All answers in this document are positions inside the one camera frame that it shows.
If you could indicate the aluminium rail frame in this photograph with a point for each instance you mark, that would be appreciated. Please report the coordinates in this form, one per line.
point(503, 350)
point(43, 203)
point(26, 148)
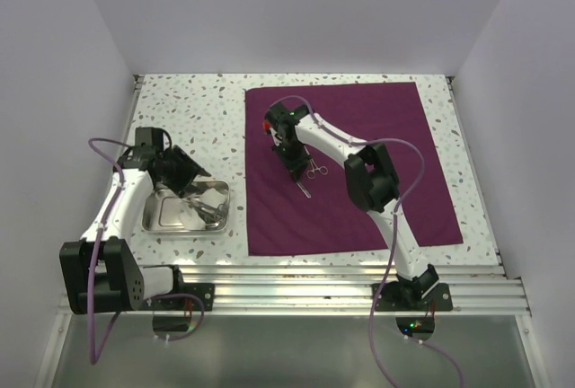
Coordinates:
point(205, 116)

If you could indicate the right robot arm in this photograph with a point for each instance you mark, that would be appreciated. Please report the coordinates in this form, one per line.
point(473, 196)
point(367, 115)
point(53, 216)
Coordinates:
point(371, 180)

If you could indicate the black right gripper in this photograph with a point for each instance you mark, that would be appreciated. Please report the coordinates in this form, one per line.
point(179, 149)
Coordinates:
point(296, 167)

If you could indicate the purple cloth mat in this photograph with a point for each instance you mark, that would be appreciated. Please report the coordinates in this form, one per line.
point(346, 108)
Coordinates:
point(282, 221)

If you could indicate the steel forceps ring handles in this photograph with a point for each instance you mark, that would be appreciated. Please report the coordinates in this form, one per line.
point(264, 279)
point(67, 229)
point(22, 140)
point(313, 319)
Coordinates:
point(315, 170)

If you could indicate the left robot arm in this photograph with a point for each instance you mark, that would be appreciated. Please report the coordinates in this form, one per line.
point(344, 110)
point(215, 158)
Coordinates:
point(100, 273)

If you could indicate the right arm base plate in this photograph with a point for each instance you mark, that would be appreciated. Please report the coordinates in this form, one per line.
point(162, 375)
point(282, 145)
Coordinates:
point(395, 298)

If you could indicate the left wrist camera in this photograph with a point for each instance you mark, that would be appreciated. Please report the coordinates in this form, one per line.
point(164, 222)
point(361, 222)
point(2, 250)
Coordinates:
point(157, 139)

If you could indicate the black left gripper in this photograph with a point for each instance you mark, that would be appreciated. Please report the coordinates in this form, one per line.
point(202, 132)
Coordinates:
point(189, 171)

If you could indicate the stainless steel tray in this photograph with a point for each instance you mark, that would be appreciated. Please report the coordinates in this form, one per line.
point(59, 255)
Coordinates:
point(162, 208)

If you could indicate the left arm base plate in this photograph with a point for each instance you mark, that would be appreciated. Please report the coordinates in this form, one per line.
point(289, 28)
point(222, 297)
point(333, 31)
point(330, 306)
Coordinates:
point(188, 297)

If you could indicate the steel tweezers long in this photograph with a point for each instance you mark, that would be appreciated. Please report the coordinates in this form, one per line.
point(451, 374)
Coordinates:
point(303, 189)

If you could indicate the steel scissors ring handles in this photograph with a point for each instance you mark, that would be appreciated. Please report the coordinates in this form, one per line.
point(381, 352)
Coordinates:
point(208, 213)

